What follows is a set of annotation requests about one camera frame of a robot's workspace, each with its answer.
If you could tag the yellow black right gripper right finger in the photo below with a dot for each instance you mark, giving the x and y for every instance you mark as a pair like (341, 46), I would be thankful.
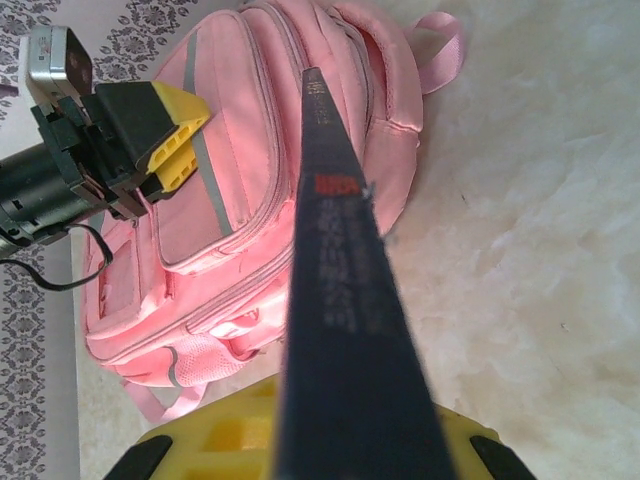
(480, 455)

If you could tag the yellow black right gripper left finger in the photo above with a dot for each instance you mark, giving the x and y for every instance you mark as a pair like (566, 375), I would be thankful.
(215, 440)

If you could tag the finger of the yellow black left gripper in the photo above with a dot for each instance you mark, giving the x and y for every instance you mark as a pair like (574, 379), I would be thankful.
(145, 120)
(172, 172)

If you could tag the pink backpack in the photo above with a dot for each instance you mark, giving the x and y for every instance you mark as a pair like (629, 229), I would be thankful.
(240, 150)

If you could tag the dark blue book yellow label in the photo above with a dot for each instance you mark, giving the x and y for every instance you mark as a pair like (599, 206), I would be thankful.
(345, 300)

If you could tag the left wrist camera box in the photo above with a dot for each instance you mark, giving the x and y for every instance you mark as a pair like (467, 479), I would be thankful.
(55, 60)

